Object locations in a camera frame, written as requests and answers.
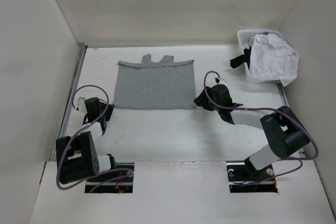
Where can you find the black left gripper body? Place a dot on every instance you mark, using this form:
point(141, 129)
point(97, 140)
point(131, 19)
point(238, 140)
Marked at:
point(107, 114)

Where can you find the grey tank top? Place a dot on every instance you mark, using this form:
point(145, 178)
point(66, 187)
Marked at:
point(149, 85)

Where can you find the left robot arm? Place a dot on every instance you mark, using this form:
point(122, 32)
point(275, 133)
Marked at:
point(80, 160)

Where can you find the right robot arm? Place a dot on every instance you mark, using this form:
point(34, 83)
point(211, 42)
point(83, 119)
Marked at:
point(282, 129)

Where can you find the black tank top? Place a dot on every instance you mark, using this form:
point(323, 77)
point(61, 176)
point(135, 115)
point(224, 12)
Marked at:
point(244, 58)

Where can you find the white tank top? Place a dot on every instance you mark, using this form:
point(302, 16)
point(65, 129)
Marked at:
point(272, 57)

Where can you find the white plastic laundry basket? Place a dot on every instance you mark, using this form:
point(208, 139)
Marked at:
point(243, 41)

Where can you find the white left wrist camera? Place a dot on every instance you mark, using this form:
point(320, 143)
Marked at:
point(81, 107)

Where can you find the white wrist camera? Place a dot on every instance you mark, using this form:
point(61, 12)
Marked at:
point(81, 107)
point(220, 80)

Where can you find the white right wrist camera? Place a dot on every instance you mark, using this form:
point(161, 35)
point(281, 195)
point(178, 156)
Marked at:
point(220, 80)

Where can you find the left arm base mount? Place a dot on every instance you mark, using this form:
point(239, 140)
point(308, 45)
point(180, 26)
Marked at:
point(114, 183)

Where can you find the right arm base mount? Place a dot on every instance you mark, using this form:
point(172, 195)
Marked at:
point(241, 180)

